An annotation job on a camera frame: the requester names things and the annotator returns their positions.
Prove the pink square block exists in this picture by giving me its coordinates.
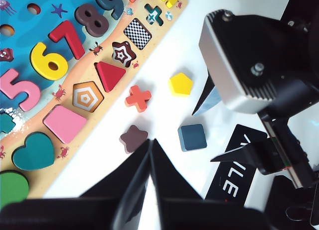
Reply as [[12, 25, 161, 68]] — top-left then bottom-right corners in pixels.
[[43, 105, 87, 144]]

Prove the wooden number shape puzzle board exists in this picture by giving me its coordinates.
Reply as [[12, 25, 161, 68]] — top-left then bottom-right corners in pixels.
[[0, 0, 189, 198]]

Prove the black logo plate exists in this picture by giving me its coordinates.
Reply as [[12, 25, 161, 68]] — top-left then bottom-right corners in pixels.
[[204, 124, 269, 206]]

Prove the pink number five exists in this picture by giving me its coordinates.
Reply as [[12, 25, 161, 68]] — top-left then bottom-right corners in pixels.
[[0, 68, 42, 112]]

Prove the orange cross block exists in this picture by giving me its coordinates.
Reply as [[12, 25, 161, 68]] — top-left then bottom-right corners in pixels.
[[125, 85, 152, 113]]

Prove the red triangle block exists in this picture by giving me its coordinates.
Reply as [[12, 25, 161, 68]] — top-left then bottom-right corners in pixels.
[[94, 61, 127, 93]]

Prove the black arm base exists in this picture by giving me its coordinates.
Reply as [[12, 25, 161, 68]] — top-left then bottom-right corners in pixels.
[[264, 175, 319, 230]]

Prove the yellow pentagon block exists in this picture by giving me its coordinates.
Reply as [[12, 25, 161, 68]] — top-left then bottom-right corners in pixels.
[[168, 72, 194, 98]]

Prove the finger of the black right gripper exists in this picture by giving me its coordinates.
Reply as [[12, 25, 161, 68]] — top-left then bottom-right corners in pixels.
[[210, 137, 285, 176], [191, 74, 221, 115]]

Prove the brown star block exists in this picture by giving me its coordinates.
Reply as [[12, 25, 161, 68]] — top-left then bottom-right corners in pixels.
[[120, 124, 149, 153]]

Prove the dark blue square block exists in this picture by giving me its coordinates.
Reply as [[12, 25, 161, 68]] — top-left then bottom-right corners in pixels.
[[177, 123, 208, 152]]

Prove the red number seven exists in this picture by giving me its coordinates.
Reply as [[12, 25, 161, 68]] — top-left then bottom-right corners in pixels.
[[48, 20, 86, 61]]

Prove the brown number eight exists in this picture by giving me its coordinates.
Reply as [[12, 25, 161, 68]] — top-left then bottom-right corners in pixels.
[[74, 3, 110, 38]]

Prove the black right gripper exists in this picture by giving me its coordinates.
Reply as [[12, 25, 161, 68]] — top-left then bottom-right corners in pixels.
[[236, 14, 319, 188]]

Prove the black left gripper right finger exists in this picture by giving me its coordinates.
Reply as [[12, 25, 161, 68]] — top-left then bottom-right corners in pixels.
[[151, 139, 272, 230]]

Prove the dark blue number nine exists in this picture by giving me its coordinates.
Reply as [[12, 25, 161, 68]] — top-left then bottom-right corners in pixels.
[[94, 0, 125, 20]]

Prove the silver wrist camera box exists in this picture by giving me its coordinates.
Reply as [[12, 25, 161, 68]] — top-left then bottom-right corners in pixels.
[[198, 9, 275, 114]]

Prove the yellow number six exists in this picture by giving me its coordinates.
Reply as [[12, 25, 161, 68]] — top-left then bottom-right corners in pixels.
[[30, 42, 69, 81]]

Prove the teal number four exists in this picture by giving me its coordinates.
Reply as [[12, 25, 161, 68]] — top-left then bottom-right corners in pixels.
[[0, 112, 16, 134]]

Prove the green oval block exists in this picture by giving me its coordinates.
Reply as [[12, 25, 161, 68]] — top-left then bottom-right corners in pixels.
[[0, 170, 30, 208]]

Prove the teal heart block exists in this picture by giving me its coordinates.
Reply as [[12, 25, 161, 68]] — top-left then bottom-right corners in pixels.
[[12, 132, 56, 171]]

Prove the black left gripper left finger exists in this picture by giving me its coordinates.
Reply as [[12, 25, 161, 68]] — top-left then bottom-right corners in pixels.
[[0, 139, 152, 230]]

